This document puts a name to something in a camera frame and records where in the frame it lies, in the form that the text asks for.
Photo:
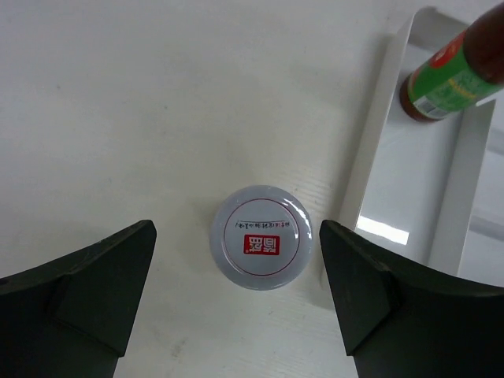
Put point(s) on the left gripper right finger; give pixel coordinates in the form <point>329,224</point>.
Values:
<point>399,318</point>

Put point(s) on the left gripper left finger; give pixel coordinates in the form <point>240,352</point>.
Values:
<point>73,316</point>

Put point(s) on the dark spice jar white lid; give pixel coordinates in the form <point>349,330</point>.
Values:
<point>261,237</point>

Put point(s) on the green label chili sauce bottle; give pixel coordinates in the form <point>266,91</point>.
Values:
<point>468,69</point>

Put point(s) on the white divided tray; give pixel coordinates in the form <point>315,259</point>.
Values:
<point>432,193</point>

